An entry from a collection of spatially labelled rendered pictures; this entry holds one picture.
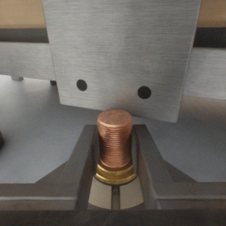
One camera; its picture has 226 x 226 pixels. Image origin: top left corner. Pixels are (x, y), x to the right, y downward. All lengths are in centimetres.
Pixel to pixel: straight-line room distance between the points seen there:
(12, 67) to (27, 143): 14
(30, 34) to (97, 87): 20
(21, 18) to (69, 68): 18
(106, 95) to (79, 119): 24
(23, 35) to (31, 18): 4
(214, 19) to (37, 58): 22
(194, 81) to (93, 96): 11
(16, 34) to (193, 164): 36
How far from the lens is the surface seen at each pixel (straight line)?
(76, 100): 17
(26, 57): 27
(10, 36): 36
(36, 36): 32
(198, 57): 19
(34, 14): 31
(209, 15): 23
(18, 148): 34
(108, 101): 15
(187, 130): 37
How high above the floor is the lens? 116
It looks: 29 degrees up
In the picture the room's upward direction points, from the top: 179 degrees clockwise
